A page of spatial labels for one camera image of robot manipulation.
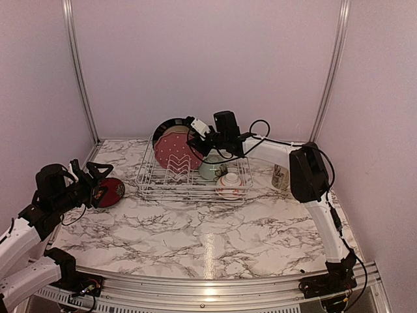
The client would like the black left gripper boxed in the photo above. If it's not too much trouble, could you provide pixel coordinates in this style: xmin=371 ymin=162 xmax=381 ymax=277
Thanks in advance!
xmin=52 ymin=162 xmax=113 ymax=215

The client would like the red floral plate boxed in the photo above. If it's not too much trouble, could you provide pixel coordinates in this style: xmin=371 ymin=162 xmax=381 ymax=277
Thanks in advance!
xmin=98 ymin=177 xmax=125 ymax=208

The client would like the tall seashell ceramic mug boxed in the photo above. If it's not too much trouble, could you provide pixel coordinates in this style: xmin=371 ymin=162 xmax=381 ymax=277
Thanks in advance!
xmin=271 ymin=164 xmax=289 ymax=190

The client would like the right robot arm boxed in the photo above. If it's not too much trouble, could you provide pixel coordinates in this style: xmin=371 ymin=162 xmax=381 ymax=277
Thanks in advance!
xmin=185 ymin=111 xmax=357 ymax=292

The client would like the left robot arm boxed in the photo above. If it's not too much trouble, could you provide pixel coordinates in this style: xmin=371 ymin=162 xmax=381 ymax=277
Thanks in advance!
xmin=1 ymin=159 xmax=113 ymax=312

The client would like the light green floral bowl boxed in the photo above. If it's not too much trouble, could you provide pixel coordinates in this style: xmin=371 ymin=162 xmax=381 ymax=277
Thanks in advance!
xmin=199 ymin=155 xmax=228 ymax=181

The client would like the pink dotted scalloped plate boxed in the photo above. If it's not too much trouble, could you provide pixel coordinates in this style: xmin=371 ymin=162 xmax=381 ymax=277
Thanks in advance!
xmin=154 ymin=132 xmax=203 ymax=170

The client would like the black striped large plate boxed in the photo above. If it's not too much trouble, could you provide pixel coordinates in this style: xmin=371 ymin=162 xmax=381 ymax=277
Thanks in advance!
xmin=152 ymin=117 xmax=190 ymax=145

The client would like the white red patterned bowl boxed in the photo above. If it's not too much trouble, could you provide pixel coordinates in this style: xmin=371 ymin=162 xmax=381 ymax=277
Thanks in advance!
xmin=216 ymin=173 xmax=244 ymax=200

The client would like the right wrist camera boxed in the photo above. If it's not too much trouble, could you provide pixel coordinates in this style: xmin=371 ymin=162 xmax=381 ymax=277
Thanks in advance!
xmin=185 ymin=116 xmax=210 ymax=137

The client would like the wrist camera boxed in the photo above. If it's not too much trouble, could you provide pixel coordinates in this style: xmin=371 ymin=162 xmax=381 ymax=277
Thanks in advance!
xmin=68 ymin=158 xmax=80 ymax=182
xmin=185 ymin=116 xmax=210 ymax=137

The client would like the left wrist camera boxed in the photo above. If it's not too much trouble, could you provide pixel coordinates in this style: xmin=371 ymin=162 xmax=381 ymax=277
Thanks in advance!
xmin=68 ymin=158 xmax=80 ymax=182

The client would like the white wire dish rack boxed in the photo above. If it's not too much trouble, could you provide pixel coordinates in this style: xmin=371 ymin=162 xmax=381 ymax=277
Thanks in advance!
xmin=136 ymin=140 xmax=253 ymax=202

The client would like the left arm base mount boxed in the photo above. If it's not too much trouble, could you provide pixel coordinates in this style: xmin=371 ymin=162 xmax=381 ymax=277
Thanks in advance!
xmin=44 ymin=248 xmax=104 ymax=297

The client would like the left aluminium frame post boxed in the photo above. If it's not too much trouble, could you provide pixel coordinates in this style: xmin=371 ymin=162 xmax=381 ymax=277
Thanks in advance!
xmin=62 ymin=0 xmax=100 ymax=145

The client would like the aluminium frame post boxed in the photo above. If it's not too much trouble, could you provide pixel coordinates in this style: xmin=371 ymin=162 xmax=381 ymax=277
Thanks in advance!
xmin=62 ymin=0 xmax=100 ymax=145
xmin=309 ymin=0 xmax=352 ymax=142

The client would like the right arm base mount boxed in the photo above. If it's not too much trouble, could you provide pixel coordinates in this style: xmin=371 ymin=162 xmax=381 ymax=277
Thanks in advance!
xmin=298 ymin=251 xmax=357 ymax=299

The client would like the right aluminium frame post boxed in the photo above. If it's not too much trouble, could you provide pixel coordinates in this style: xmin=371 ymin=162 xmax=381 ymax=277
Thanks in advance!
xmin=309 ymin=0 xmax=352 ymax=142

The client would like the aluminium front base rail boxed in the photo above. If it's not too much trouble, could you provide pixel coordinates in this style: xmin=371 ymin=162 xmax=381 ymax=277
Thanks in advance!
xmin=19 ymin=265 xmax=394 ymax=313

